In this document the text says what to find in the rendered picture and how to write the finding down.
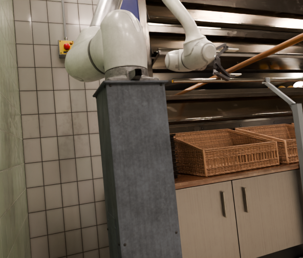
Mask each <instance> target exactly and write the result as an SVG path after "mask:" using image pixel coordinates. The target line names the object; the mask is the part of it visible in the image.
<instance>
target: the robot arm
mask: <svg viewBox="0 0 303 258"><path fill-rule="evenodd" d="M122 1H123V0H99V1H98V4H97V7H96V10H95V12H94V15H93V18H92V21H91V24H90V26H89V27H87V28H84V29H83V30H82V31H81V32H80V34H79V36H78V37H77V39H76V41H75V42H74V44H73V45H72V47H71V49H70V50H69V51H68V52H67V54H66V58H65V63H64V65H65V68H66V71H67V72H68V74H69V75H70V76H72V77H73V78H75V79H77V80H79V81H81V82H93V81H97V80H101V79H103V78H105V80H159V78H158V77H149V76H148V70H147V50H146V42H145V36H144V32H143V29H142V27H141V25H140V23H139V21H138V19H137V18H136V17H135V16H134V15H133V14H132V13H131V12H129V11H127V10H120V7H121V4H122ZM162 2H163V3H164V4H165V5H166V6H167V8H168V9H169V10H170V11H171V12H172V14H173V15H174V16H175V17H176V18H177V19H178V21H179V22H180V23H181V25H182V26H183V28H184V31H185V35H186V39H185V42H184V43H183V49H179V50H174V51H171V52H168V53H167V54H166V57H165V65H166V67H167V68H168V69H169V70H172V71H176V72H189V71H193V70H194V71H196V70H198V71H199V70H200V71H202V70H204V69H212V70H213V74H212V75H215V76H217V77H219V78H221V79H223V80H225V81H229V80H230V78H234V77H235V76H240V75H241V73H230V74H229V73H228V72H227V71H226V70H224V69H223V68H222V66H221V62H220V58H219V57H220V56H221V55H222V53H223V52H224V51H226V52H236V51H238V50H239V49H234V48H232V47H229V46H227V45H226V43H224V44H222V45H220V46H218V47H217V48H216V47H215V45H214V44H213V43H212V42H210V41H208V40H207V38H206V36H204V35H202V34H201V33H200V32H199V30H198V27H197V25H196V23H195V21H194V19H193V18H192V16H191V15H190V14H189V12H188V11H187V10H186V8H185V7H184V6H183V5H182V3H181V2H180V1H179V0H162ZM222 47H223V49H222V50H221V51H220V52H219V53H218V54H217V50H218V49H220V48H222ZM216 54H217V55H216ZM216 69H217V70H218V71H220V72H221V73H219V72H217V71H216Z"/></svg>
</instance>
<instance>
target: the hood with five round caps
mask: <svg viewBox="0 0 303 258"><path fill-rule="evenodd" d="M146 1H152V2H162V0H146ZM179 1H180V2H181V3H182V4H183V5H193V6H203V7H213V8H223V9H233V10H244V11H254V12H264V13H274V14H284V15H294V16H303V0H179Z"/></svg>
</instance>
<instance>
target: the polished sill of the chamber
mask: <svg viewBox="0 0 303 258"><path fill-rule="evenodd" d="M277 89H279V90H280V91H281V92H301V91H303V87H296V88H277ZM270 92H273V91H272V90H271V89H270V88H256V89H215V90H175V91H165V94H166V96H177V95H208V94H239V93H270Z"/></svg>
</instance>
